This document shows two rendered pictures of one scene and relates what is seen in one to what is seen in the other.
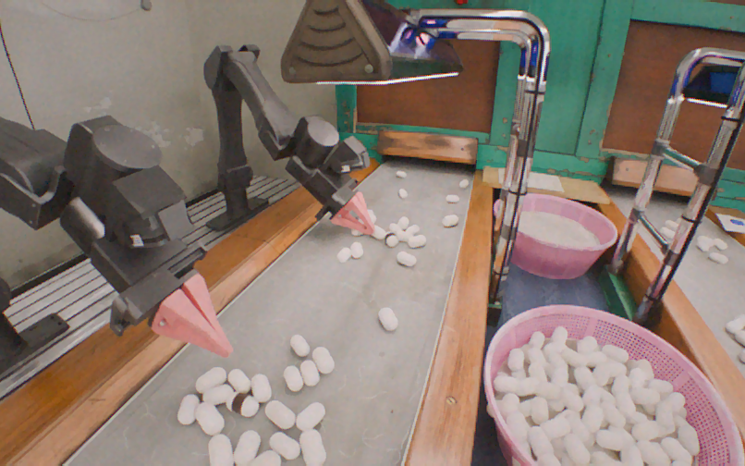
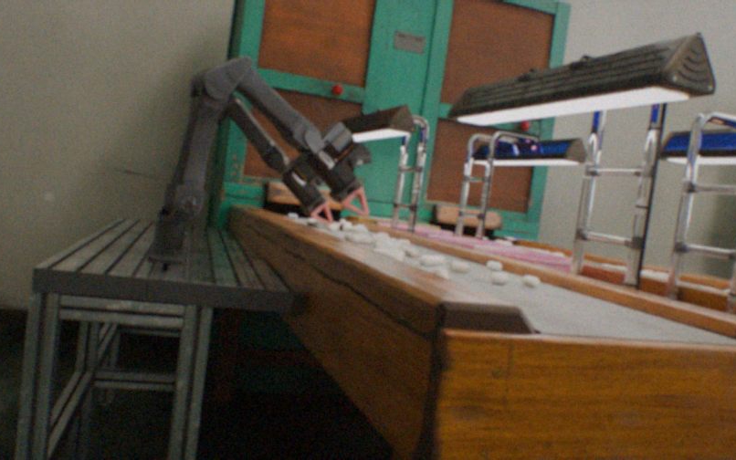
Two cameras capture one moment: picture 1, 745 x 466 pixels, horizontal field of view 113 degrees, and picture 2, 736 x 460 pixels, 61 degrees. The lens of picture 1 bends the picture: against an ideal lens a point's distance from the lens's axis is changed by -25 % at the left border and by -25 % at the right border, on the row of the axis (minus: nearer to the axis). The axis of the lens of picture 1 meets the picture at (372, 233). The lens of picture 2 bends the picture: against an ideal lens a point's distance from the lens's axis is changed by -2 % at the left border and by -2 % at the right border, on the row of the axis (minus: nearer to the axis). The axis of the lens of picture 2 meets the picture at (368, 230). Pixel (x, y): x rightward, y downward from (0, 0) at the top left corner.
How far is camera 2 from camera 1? 157 cm
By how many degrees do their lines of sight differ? 45
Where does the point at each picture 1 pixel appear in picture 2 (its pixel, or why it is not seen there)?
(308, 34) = (399, 118)
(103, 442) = not seen: hidden behind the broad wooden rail
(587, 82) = (414, 155)
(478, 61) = not seen: hidden behind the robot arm
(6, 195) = (310, 138)
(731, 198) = (511, 231)
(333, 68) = (404, 128)
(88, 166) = (342, 137)
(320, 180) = (311, 187)
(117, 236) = (352, 160)
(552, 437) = not seen: hidden behind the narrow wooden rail
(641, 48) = (445, 135)
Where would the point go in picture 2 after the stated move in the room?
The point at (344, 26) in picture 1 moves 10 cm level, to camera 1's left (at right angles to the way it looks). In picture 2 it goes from (408, 118) to (379, 111)
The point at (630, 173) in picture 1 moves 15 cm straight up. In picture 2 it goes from (447, 214) to (453, 177)
